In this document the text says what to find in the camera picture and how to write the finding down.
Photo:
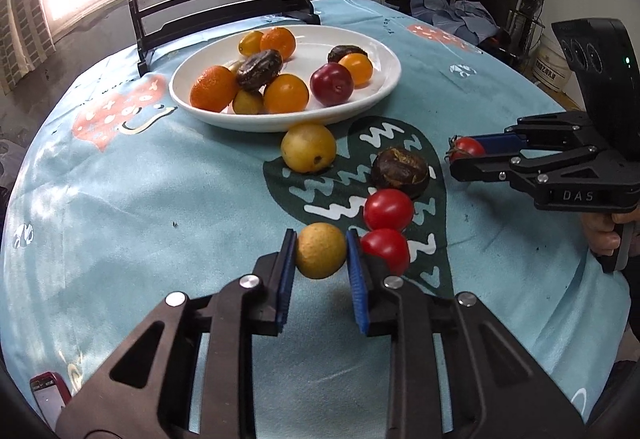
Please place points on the large dark passion fruit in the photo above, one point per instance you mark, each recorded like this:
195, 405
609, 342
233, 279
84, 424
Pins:
259, 69

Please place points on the white plastic bucket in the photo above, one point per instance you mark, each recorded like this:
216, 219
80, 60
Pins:
550, 64

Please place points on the dark red plum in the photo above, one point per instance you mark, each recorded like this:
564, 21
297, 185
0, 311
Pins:
331, 84

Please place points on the large bumpy mandarin orange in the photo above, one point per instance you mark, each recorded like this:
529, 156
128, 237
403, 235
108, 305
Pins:
277, 41

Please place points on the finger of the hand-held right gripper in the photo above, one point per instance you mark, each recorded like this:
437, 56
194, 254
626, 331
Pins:
500, 140
480, 169

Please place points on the red mobile phone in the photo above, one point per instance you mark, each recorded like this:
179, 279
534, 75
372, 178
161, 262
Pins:
47, 399

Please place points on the large yellow plum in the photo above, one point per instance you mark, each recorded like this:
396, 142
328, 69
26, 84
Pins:
308, 147

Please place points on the smooth small orange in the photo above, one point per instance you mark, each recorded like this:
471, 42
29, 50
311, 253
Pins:
250, 42
286, 93
356, 68

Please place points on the white oval plate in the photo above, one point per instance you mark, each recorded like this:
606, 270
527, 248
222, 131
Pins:
385, 64

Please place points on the dark wrinkled passion fruit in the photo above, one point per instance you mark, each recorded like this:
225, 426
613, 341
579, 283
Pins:
400, 171

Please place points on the small dark passion fruit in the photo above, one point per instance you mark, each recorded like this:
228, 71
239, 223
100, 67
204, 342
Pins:
345, 51

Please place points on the small pale yellow plum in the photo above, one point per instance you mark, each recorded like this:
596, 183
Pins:
320, 250

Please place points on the beige checked curtain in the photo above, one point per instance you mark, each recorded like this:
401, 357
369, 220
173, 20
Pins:
25, 14

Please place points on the blue clothing pile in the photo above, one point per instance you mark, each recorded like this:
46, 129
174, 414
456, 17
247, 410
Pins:
465, 14

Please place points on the red cherry tomato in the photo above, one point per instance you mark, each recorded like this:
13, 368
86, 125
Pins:
466, 148
388, 209
387, 249

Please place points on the person's right hand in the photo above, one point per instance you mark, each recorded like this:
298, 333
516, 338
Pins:
600, 231

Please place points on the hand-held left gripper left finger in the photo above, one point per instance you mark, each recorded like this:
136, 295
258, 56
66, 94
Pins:
286, 279

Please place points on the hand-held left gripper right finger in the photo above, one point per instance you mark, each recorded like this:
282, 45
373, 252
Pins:
357, 284

